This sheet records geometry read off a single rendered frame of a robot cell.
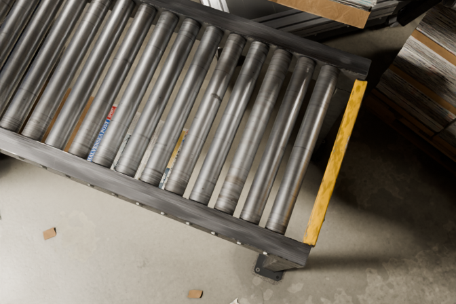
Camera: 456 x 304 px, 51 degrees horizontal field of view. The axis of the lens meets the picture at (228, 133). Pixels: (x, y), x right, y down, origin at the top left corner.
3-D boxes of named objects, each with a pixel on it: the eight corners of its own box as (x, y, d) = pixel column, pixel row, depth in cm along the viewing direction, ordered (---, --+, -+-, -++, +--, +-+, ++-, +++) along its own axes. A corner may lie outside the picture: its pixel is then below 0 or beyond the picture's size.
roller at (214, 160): (262, 49, 131) (274, 45, 127) (198, 210, 118) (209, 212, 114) (249, 39, 129) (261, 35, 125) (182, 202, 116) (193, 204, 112)
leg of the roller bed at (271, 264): (280, 258, 186) (305, 248, 121) (275, 273, 185) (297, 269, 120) (266, 253, 187) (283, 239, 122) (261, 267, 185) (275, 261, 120)
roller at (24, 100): (97, -9, 136) (91, -19, 131) (18, 140, 123) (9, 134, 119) (81, -14, 137) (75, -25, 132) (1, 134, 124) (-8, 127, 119)
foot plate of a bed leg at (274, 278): (293, 252, 187) (293, 252, 186) (281, 288, 183) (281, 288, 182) (260, 239, 189) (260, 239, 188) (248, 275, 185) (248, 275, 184)
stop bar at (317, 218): (367, 84, 121) (369, 81, 119) (314, 248, 110) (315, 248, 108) (355, 80, 122) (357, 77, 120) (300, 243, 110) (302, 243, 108)
